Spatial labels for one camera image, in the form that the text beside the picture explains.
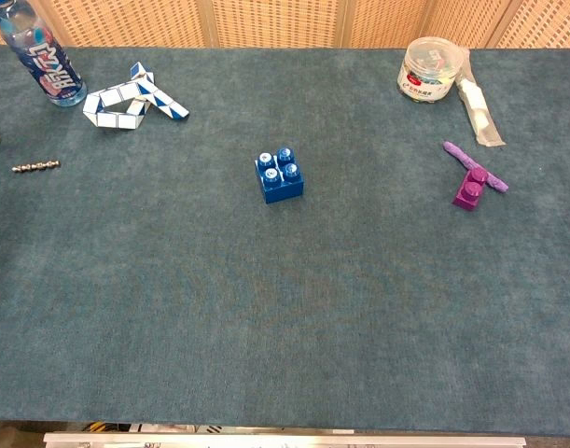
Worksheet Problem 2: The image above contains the purple building brick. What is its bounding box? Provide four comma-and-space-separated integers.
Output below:
452, 167, 490, 212

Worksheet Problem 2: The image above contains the blue building brick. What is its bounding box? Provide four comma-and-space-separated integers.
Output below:
254, 147, 305, 205

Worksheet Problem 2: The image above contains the teal table cloth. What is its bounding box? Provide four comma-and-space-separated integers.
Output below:
0, 44, 570, 438

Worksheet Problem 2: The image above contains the purple clay stick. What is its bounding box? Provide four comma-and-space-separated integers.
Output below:
442, 141, 509, 193

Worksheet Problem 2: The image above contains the woven rattan folding screen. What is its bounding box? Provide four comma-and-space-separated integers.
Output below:
0, 0, 570, 49

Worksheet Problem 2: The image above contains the blue white snake puzzle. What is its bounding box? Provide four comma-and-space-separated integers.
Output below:
82, 62, 190, 131

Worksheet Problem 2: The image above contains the clear plastic clip jar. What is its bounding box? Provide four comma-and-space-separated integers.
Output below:
396, 36, 469, 104

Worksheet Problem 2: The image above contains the clear packet with white blocks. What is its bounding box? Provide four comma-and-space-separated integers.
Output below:
455, 48, 507, 148

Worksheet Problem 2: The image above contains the clear plastic drink bottle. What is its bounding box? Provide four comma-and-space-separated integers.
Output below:
0, 0, 89, 108

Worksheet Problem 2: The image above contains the metal bead chain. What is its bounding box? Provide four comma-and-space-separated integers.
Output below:
11, 160, 62, 174

